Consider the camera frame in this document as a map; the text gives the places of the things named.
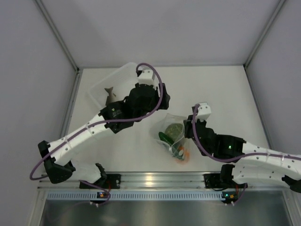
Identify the fake green cucumber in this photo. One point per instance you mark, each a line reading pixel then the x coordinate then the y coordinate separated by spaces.
pixel 165 138

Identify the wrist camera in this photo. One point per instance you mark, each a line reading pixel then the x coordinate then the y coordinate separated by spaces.
pixel 203 111
pixel 147 77

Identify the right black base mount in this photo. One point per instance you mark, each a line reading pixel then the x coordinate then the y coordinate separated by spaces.
pixel 213 181

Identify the fake orange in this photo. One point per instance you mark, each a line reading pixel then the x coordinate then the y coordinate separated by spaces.
pixel 182 156

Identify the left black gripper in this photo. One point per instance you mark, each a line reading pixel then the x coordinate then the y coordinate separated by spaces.
pixel 164 104

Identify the left aluminium frame post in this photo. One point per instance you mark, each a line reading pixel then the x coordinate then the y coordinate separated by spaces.
pixel 46 15

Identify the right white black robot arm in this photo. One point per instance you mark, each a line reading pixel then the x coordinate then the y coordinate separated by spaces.
pixel 243 162

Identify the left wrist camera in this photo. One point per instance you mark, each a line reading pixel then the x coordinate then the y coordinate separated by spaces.
pixel 147 77

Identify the fake green cabbage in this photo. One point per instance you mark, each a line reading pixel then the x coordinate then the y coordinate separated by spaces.
pixel 174 131

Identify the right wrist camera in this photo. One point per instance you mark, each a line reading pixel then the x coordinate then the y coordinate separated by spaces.
pixel 203 111

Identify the right aluminium frame post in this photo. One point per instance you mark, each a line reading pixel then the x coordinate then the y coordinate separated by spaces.
pixel 264 32

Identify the clear zip top bag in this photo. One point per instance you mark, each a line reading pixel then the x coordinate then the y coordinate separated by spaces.
pixel 160 126

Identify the fake grey fish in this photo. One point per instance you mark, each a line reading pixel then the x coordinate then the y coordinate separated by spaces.
pixel 111 96

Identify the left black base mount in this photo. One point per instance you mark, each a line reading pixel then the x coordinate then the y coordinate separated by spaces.
pixel 110 181

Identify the white slotted cable duct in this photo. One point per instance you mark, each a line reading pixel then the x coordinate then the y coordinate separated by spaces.
pixel 140 196

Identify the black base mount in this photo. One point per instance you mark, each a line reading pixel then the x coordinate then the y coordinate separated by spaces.
pixel 213 181
pixel 110 181

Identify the translucent white plastic basket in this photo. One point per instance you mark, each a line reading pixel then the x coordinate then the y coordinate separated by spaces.
pixel 118 83

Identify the aluminium mounting rail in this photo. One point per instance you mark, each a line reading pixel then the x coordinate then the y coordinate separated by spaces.
pixel 156 181

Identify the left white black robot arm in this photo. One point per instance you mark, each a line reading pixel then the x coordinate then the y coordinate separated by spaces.
pixel 58 155

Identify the aluminium frame post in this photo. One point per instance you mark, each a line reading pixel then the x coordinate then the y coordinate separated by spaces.
pixel 264 32
pixel 46 15

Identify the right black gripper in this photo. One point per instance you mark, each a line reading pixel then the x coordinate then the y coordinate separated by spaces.
pixel 188 125

